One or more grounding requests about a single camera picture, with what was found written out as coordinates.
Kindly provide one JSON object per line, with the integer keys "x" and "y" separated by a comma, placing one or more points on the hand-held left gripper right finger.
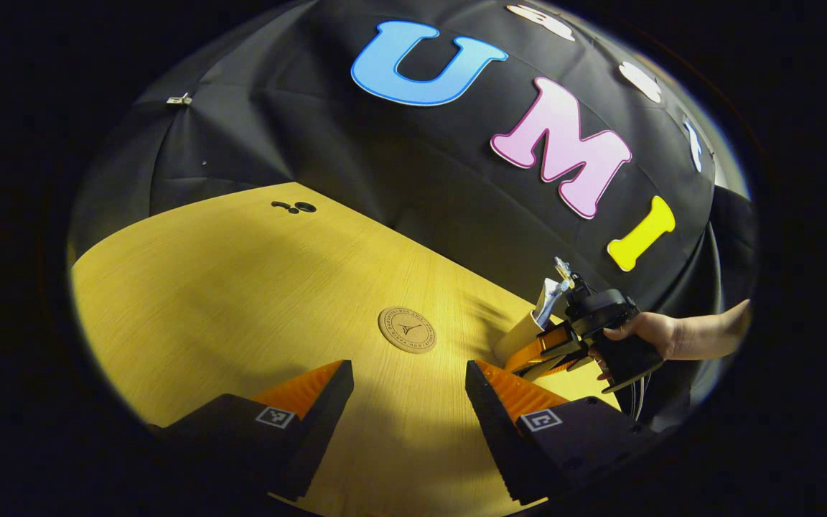
{"x": 496, "y": 431}

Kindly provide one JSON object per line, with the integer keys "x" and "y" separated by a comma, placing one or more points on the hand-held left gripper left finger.
{"x": 320, "y": 424}

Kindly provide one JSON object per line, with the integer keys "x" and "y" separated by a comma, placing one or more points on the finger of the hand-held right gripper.
{"x": 535, "y": 352}
{"x": 550, "y": 368}

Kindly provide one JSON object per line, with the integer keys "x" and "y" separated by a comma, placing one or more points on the light blue toothbrush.
{"x": 558, "y": 300}

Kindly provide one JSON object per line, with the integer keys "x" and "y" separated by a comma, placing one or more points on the white toothpaste tube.
{"x": 545, "y": 291}

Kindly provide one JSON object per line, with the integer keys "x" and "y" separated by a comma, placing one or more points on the round wooden coaster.
{"x": 407, "y": 329}

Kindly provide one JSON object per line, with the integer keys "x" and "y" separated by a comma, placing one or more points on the black backdrop cloth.
{"x": 421, "y": 179}

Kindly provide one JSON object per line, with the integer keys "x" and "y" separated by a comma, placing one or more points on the white cloth clip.
{"x": 179, "y": 100}

